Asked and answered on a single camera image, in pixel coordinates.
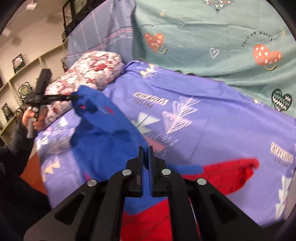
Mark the black jacket left forearm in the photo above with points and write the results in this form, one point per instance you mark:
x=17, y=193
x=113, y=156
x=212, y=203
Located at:
x=15, y=156

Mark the wooden shelf unit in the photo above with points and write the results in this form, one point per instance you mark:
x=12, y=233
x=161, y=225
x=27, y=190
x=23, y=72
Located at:
x=35, y=35

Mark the grey plaid bed sheet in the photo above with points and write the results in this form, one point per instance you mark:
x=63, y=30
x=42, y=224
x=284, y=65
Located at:
x=107, y=28

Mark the green heart print blanket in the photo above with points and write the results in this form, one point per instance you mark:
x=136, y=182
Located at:
x=245, y=44

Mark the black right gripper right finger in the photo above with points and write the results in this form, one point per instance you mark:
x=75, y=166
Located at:
x=198, y=211

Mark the red and blue pants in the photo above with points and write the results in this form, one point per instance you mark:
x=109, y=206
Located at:
x=105, y=140

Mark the red floral pillow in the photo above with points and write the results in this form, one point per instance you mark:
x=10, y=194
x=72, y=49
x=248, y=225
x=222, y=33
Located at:
x=95, y=69

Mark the person's left hand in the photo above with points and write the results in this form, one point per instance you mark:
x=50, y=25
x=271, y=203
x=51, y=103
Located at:
x=39, y=121

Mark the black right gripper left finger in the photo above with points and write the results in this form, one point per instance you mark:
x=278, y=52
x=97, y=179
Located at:
x=94, y=211

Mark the purple printed bed sheet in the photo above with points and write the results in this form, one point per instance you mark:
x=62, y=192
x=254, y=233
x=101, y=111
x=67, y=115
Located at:
x=198, y=122

